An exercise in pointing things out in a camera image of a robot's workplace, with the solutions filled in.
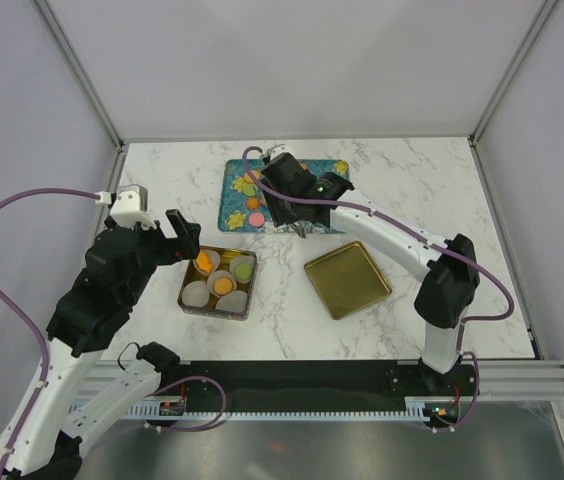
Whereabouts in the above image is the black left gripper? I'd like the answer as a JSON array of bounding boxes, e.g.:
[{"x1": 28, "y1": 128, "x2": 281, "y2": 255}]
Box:
[{"x1": 124, "y1": 208, "x2": 202, "y2": 304}]

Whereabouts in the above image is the orange fish cookie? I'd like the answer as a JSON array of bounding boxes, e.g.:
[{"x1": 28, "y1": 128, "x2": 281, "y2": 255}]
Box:
[{"x1": 194, "y1": 251, "x2": 215, "y2": 276}]

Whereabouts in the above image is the orange round cookie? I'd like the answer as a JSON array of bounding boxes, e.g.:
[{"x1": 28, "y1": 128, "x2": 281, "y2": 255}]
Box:
[
  {"x1": 243, "y1": 171, "x2": 261, "y2": 183},
  {"x1": 213, "y1": 277, "x2": 234, "y2": 296}
]

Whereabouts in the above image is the green cookie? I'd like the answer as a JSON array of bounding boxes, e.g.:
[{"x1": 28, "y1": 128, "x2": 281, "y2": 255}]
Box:
[
  {"x1": 243, "y1": 184, "x2": 258, "y2": 197},
  {"x1": 234, "y1": 263, "x2": 252, "y2": 281}
]

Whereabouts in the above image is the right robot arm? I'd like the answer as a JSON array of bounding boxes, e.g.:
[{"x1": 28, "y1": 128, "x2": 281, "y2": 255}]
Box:
[{"x1": 261, "y1": 146, "x2": 479, "y2": 395}]

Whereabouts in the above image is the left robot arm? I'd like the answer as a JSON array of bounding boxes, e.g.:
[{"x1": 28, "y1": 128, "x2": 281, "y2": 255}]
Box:
[{"x1": 0, "y1": 209, "x2": 201, "y2": 479}]

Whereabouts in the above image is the pink cookie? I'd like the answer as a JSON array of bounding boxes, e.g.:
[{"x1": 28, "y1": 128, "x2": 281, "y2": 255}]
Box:
[{"x1": 249, "y1": 212, "x2": 266, "y2": 228}]

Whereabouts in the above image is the orange flower cookie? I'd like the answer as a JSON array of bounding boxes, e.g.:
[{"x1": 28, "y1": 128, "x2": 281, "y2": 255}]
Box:
[{"x1": 246, "y1": 198, "x2": 259, "y2": 210}]

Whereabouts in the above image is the white paper cup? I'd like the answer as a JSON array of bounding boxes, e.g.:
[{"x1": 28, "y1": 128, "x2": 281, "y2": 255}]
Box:
[
  {"x1": 199, "y1": 249, "x2": 221, "y2": 276},
  {"x1": 216, "y1": 290, "x2": 248, "y2": 314},
  {"x1": 181, "y1": 281, "x2": 210, "y2": 308},
  {"x1": 207, "y1": 270, "x2": 237, "y2": 298},
  {"x1": 229, "y1": 255, "x2": 255, "y2": 284}
]

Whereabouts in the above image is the teal floral tray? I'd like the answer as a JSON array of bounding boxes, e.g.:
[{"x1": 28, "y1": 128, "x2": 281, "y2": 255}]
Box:
[{"x1": 217, "y1": 159, "x2": 350, "y2": 234}]

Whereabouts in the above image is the square cookie tin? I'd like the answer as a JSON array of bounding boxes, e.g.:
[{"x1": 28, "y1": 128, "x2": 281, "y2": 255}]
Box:
[{"x1": 178, "y1": 246, "x2": 258, "y2": 321}]

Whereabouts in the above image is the gold tin lid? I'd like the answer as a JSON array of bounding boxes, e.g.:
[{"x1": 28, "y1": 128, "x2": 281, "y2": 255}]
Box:
[{"x1": 304, "y1": 241, "x2": 392, "y2": 320}]

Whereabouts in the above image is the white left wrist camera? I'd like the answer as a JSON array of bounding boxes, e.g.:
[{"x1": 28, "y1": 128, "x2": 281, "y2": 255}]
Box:
[{"x1": 95, "y1": 184, "x2": 157, "y2": 230}]

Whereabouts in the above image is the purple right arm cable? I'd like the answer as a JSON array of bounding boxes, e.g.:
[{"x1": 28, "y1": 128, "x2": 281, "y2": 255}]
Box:
[{"x1": 241, "y1": 146, "x2": 516, "y2": 434}]

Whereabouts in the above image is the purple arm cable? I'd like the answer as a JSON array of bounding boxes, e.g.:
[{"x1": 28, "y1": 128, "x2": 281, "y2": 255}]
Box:
[
  {"x1": 241, "y1": 146, "x2": 516, "y2": 434},
  {"x1": 0, "y1": 188, "x2": 101, "y2": 480}
]

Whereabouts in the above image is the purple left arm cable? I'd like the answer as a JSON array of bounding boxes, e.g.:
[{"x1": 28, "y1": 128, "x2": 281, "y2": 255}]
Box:
[{"x1": 0, "y1": 188, "x2": 101, "y2": 480}]

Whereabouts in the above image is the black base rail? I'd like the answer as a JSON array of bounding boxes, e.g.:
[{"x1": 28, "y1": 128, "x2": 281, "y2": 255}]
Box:
[{"x1": 161, "y1": 360, "x2": 475, "y2": 414}]

